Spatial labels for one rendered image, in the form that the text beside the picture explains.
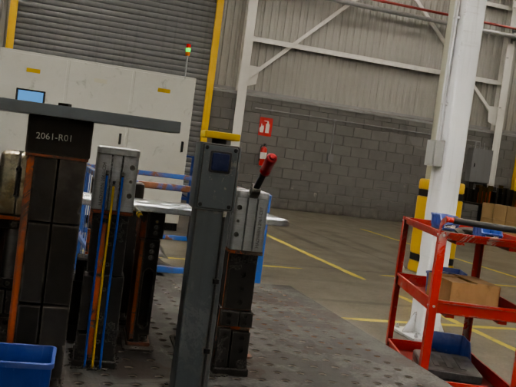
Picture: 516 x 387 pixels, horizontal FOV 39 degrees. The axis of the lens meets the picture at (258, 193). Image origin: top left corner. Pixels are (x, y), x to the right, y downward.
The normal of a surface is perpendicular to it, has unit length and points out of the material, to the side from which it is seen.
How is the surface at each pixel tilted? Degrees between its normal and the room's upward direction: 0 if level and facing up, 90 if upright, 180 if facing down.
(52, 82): 90
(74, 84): 90
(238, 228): 90
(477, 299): 90
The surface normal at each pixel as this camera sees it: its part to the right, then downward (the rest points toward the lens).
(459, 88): 0.29, 0.09
